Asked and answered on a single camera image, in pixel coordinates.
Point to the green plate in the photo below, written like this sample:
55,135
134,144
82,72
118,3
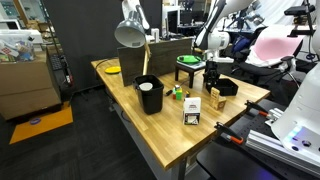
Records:
189,59

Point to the small rubik's cube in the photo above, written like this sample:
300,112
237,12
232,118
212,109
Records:
187,94

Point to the clear plastic storage bin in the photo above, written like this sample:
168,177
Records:
16,46

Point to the white carton box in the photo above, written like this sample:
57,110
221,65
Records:
192,110

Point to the small dark wooden stool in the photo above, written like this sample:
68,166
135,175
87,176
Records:
190,71

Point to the small wood-print cardboard box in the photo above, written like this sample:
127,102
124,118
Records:
217,100

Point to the yellow disc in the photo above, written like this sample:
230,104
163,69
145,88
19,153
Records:
112,70

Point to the blue disc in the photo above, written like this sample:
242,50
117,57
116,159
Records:
35,121

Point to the aluminium rail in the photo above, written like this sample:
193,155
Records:
266,141

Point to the dark wooden board panel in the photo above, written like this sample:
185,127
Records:
160,60

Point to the black orange bar clamp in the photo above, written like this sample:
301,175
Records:
256,108
228,133

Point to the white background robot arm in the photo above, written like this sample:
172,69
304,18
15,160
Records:
136,10

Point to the black camera on stand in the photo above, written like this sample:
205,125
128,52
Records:
300,11

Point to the office chair with pink cloth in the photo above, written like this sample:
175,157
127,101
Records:
270,53

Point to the large orange rubik's cube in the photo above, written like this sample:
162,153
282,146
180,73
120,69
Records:
178,93

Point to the orange floor mat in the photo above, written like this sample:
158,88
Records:
43,125

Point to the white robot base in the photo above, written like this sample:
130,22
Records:
301,113

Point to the black keyboard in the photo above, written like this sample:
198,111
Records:
56,62

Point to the large cardboard box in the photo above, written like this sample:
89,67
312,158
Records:
26,86

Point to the computer monitor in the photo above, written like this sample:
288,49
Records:
172,21

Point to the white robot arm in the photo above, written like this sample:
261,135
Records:
216,36

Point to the grey desk lamp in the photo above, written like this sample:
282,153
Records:
131,33

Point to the black waste bin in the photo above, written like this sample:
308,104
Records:
151,98

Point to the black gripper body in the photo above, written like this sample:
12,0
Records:
212,71

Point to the black box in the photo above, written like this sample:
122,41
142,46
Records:
226,87

